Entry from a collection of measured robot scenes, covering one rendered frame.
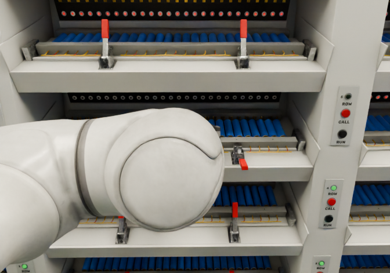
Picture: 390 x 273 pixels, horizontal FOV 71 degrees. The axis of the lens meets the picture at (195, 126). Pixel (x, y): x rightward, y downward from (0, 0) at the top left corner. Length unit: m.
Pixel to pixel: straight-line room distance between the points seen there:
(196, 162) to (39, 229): 0.14
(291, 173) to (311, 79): 0.20
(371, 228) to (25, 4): 0.94
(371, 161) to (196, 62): 0.44
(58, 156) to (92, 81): 0.32
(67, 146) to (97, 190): 0.05
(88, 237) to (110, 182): 0.54
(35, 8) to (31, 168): 0.53
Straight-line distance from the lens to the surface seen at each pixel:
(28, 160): 0.26
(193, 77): 0.53
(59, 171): 0.26
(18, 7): 0.69
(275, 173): 0.62
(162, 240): 0.70
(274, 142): 0.64
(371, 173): 0.71
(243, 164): 0.54
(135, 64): 0.57
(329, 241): 0.75
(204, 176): 0.20
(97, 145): 0.25
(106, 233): 0.74
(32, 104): 0.69
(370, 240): 0.81
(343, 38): 0.60
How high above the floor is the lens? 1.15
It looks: 16 degrees down
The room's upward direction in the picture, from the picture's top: straight up
